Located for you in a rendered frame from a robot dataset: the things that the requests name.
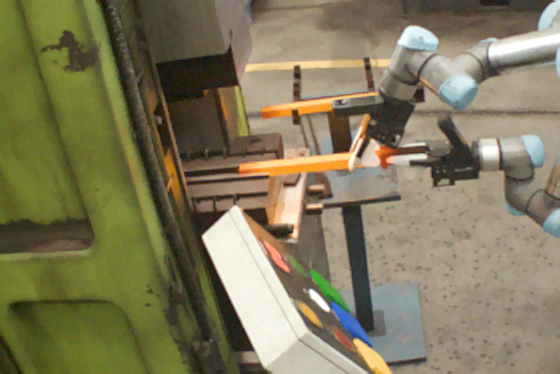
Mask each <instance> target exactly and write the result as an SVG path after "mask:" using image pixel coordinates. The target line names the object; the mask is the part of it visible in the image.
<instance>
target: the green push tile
mask: <svg viewBox="0 0 560 374"><path fill-rule="evenodd" d="M310 273H311V275H312V276H313V278H314V279H315V281H316V283H317V284H318V285H319V288H320V290H321V291H322V293H323V294H324V295H325V296H326V297H327V298H329V299H330V300H331V301H332V303H335V304H337V305H338V306H340V307H341V308H342V309H343V310H344V311H345V312H347V313H348V314H349V313H350V312H351V311H350V310H349V308H348V306H347V305H346V302H345V301H344V300H343V298H342V297H341V295H340V294H339V293H338V292H337V290H336V289H335V287H334V286H333V285H332V284H331V283H329V282H327V281H326V280H325V279H324V278H322V277H321V276H320V274H319V273H317V272H316V271H315V270H312V271H310Z"/></svg>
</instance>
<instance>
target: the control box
mask: <svg viewBox="0 0 560 374"><path fill-rule="evenodd" d="M202 238H203V241H204V243H205V245H206V246H207V249H208V251H209V253H210V255H211V257H212V260H213V262H214V263H215V265H216V268H217V270H218V272H219V274H220V276H221V279H222V280H223V282H224V284H225V287H226V290H227V292H228V294H229V297H230V299H231V301H232V303H233V305H234V307H235V309H236V311H237V313H238V315H239V317H240V319H241V321H242V323H243V325H244V327H245V329H246V331H247V333H248V335H249V337H250V339H251V341H252V343H253V345H254V348H255V351H256V353H257V355H258V356H259V358H260V361H261V362H262V364H263V366H264V368H266V369H268V370H269V371H270V372H271V373H273V374H376V373H375V371H373V370H371V368H370V367H369V365H368V363H367V361H366V360H365V359H364V358H363V354H361V352H360V351H359V349H358V348H357V347H356V344H355V342H354V340H355V339H357V338H356V337H355V336H353V335H351V334H350V333H349V332H348V331H347V330H346V329H345V327H344V326H343V324H342V323H341V320H340V319H339V317H338V315H337V314H336V313H335V312H334V310H333V308H332V307H331V304H332V301H331V300H330V299H329V298H327V297H326V296H325V295H324V294H323V293H322V291H321V290H320V288H319V285H318V284H317V283H316V281H315V279H314V278H313V276H312V275H311V273H310V271H312V269H310V268H309V267H308V266H307V265H306V264H304V263H303V262H302V260H301V259H300V258H298V257H297V256H296V255H294V254H293V253H291V252H290V251H289V250H288V249H287V248H285V247H284V246H283V245H282V244H281V243H280V242H278V240H277V239H276V238H275V237H274V236H272V235H270V234H269V233H268V232H266V231H265V230H264V229H263V228H262V227H261V226H259V225H258V224H257V223H256V222H255V221H254V220H252V218H251V217H250V216H249V215H247V214H246V213H245V212H244V211H243V210H242V209H239V208H238V207H236V206H234V207H233V208H232V209H230V210H229V211H228V212H227V213H226V214H225V215H224V216H223V217H222V218H221V219H220V220H219V221H218V222H217V223H216V224H215V225H214V226H213V227H212V228H210V229H209V230H208V231H207V232H206V233H205V234H204V235H203V236H202ZM265 242H266V243H267V244H268V245H270V246H271V247H272V248H273V249H274V250H276V251H277V252H278V254H279V255H278V254H277V252H275V251H274V252H275V254H277V255H278V256H276V255H275V254H274V253H273V252H271V251H270V250H269V249H271V247H269V246H268V247H269V248H268V247H267V246H266V244H265ZM271 250H272V249H271ZM273 255H275V256H276V257H277V258H278V259H279V260H280V261H281V262H282V263H283V264H284V265H285V266H286V268H287V269H288V271H286V270H285V269H286V268H285V266H284V265H283V264H282V263H281V262H280V263H281V265H282V266H283V267H284V268H285V269H284V268H283V267H282V266H280V265H279V264H280V263H278V262H279V260H278V259H277V258H276V257H275V258H276V260H277V261H278V262H277V261H276V260H275V259H274V257H273ZM279 256H280V257H281V258H279ZM289 256H291V257H293V258H294V259H295V260H296V261H297V262H298V263H299V264H300V265H301V267H302V269H303V270H304V271H305V272H306V274H307V276H306V275H304V274H303V273H302V272H300V271H299V270H298V268H297V267H296V266H295V265H294V264H293V263H292V261H291V260H290V258H289ZM310 290H312V291H313V292H315V293H316V294H317V296H319V297H320V298H321V299H322V300H323V302H324V303H325V304H326V305H327V306H328V308H329V311H328V310H326V309H325V308H323V307H322V306H320V305H319V304H318V303H317V301H316V299H315V298H314V296H312V294H311V293H310ZM299 302H301V303H303V304H304V305H305V306H306V307H307V308H310V309H311V311H312V312H313V314H314V315H315V316H316V317H317V318H318V320H319V321H320V324H321V325H317V324H315V323H314V322H313V321H312V319H311V318H310V317H308V316H307V315H306V313H305V312H304V311H303V309H302V308H301V307H300V305H299ZM333 328H335V329H337V330H339V331H340V332H341V333H342V334H343V335H344V336H345V337H346V338H347V340H348V342H349V343H351V345H352V347H353V349H350V348H348V347H347V346H346V344H344V343H343V342H342V341H341V340H340V339H339V338H338V337H337V336H336V335H337V334H336V333H335V331H334V330H333Z"/></svg>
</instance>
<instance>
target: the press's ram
mask: <svg viewBox="0 0 560 374"><path fill-rule="evenodd" d="M248 2H249V0H141V6H142V10H143V12H144V18H145V21H146V24H147V25H146V27H147V31H148V33H149V39H150V43H151V45H152V52H153V55H154V58H155V63H158V62H166V61H174V60H181V59H190V58H196V57H200V56H206V55H214V54H223V53H225V52H226V51H227V49H228V46H229V44H230V42H231V38H232V37H233V35H234V33H235V30H236V28H237V26H238V24H239V22H240V19H241V17H242V15H243V13H244V9H246V6H247V4H248Z"/></svg>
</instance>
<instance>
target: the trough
mask: <svg viewBox="0 0 560 374"><path fill-rule="evenodd" d="M239 168H240V166H235V167H224V168H213V169H202V170H191V171H184V178H185V179H196V178H206V177H217V176H229V175H240V173H239Z"/></svg>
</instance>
